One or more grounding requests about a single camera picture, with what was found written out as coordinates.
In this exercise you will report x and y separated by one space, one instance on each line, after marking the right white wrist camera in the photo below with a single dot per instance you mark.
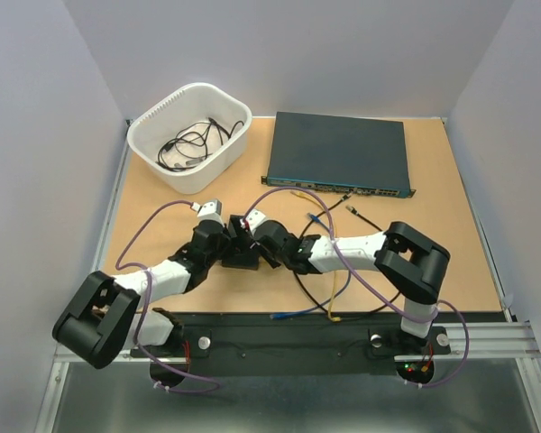
253 220

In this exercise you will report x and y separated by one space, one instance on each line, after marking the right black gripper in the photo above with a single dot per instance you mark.
257 246

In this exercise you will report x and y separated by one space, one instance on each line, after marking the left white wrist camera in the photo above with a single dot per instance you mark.
209 211

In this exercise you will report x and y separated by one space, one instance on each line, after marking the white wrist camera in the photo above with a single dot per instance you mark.
253 220
209 211

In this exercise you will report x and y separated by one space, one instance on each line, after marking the aluminium rail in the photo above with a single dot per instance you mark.
499 340

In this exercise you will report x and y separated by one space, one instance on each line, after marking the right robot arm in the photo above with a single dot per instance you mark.
413 263

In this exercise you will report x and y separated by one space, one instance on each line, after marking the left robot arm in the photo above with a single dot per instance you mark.
99 319

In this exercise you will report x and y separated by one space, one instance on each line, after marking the white plastic bin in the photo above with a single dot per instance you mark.
191 136

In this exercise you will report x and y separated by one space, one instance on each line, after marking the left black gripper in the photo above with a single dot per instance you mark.
226 236

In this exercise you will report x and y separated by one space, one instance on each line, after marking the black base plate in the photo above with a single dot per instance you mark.
254 344

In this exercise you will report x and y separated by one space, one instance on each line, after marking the large teal network switch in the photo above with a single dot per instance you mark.
339 154

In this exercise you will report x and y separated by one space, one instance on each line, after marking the small black network switch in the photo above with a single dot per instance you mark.
243 260

